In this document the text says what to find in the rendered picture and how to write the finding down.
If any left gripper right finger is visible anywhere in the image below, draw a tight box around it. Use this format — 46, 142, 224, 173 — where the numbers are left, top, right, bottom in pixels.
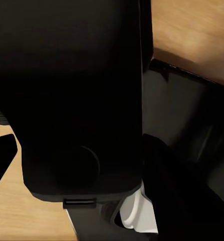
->
143, 134, 224, 241

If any digital camera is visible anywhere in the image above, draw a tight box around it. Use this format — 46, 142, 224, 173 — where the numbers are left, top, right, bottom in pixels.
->
0, 0, 153, 209

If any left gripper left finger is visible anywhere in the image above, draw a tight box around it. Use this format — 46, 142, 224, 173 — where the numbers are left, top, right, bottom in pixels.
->
0, 134, 18, 180

